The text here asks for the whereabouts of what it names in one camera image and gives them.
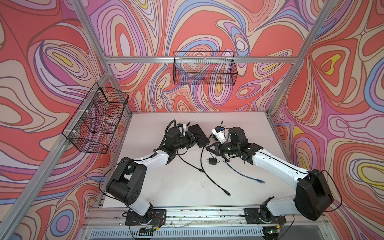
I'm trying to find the aluminium frame struts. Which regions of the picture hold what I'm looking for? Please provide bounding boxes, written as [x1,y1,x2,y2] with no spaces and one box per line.
[1,1,324,239]

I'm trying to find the blue ethernet cable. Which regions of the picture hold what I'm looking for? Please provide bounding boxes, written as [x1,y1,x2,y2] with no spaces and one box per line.
[225,161,266,184]

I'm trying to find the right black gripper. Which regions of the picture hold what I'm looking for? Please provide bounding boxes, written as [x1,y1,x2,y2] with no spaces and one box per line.
[205,140,239,157]

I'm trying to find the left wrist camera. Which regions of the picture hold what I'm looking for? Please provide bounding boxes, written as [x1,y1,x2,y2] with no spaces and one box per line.
[177,124,189,135]

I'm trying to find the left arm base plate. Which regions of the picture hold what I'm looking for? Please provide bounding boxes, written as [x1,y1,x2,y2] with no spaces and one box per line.
[122,209,167,227]

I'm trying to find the left black wire basket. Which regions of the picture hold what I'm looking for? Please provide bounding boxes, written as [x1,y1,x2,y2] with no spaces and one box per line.
[62,83,129,154]

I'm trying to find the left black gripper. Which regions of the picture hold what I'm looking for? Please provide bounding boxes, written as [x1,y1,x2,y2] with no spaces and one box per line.
[172,132,203,153]

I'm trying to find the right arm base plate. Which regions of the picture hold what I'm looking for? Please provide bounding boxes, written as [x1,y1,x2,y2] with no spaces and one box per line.
[244,208,287,225]

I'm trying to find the black wire basket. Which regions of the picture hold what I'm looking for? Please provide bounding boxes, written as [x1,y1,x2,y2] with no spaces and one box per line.
[173,50,238,86]
[62,83,129,154]

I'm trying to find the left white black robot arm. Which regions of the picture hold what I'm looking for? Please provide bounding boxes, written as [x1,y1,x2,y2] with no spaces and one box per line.
[105,124,203,217]

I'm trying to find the aluminium front rail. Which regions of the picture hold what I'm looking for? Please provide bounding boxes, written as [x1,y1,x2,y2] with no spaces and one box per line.
[77,205,337,240]

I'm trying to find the black power adapter with cord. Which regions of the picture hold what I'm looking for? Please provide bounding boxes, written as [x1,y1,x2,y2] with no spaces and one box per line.
[205,120,229,166]

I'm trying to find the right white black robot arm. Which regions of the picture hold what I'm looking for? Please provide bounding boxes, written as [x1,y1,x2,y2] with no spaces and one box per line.
[206,126,334,223]

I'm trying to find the rear black wire basket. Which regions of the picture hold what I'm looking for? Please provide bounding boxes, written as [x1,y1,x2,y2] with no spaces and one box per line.
[173,50,238,86]

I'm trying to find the black ethernet cable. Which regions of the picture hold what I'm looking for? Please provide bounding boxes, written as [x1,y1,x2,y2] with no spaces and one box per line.
[176,121,232,197]

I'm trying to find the black network switch box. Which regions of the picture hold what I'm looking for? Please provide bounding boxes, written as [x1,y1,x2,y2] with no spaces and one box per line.
[188,124,210,148]

